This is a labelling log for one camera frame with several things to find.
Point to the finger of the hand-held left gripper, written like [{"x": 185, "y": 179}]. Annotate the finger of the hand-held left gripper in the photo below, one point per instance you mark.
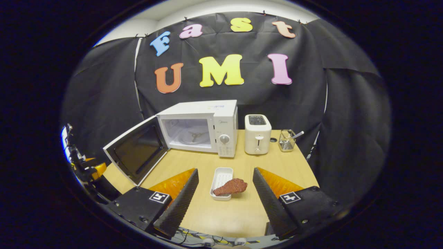
[{"x": 98, "y": 171}]

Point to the white rectangular tray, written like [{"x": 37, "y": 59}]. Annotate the white rectangular tray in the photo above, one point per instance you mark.
[{"x": 219, "y": 176}]

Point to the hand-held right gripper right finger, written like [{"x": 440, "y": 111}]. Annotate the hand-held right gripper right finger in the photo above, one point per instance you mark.
[{"x": 271, "y": 211}]

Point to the black backdrop cloth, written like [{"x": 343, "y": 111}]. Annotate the black backdrop cloth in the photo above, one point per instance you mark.
[{"x": 242, "y": 97}]

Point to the metal spoon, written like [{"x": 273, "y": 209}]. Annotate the metal spoon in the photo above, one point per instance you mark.
[{"x": 299, "y": 133}]

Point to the black rectangular table inset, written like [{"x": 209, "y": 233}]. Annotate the black rectangular table inset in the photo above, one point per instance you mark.
[{"x": 268, "y": 229}]

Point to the white microwave oven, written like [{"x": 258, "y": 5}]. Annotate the white microwave oven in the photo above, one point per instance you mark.
[{"x": 225, "y": 114}]

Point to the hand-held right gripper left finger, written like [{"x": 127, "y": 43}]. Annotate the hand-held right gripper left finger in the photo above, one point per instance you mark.
[{"x": 180, "y": 211}]

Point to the white toaster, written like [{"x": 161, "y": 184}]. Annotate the white toaster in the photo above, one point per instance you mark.
[{"x": 258, "y": 131}]

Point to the brown meat piece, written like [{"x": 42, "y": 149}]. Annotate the brown meat piece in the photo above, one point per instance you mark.
[{"x": 233, "y": 186}]

